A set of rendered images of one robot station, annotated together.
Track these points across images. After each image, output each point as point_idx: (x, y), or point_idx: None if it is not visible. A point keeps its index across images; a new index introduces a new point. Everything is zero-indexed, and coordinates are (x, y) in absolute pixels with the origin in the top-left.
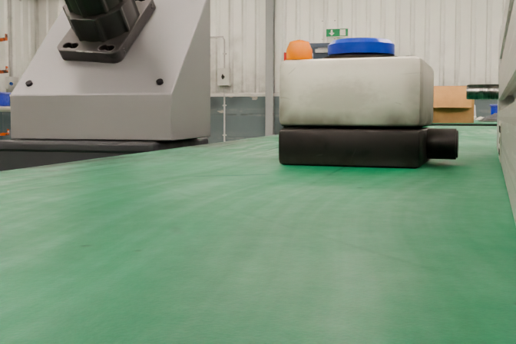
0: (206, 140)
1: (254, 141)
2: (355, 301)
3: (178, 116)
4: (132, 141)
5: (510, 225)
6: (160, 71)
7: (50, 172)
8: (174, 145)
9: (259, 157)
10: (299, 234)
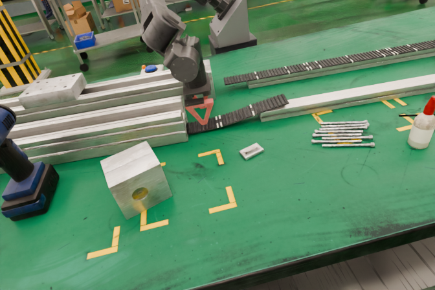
0: (255, 40)
1: (224, 55)
2: None
3: (223, 41)
4: (215, 45)
5: None
6: (221, 27)
7: (129, 76)
8: (228, 46)
9: None
10: None
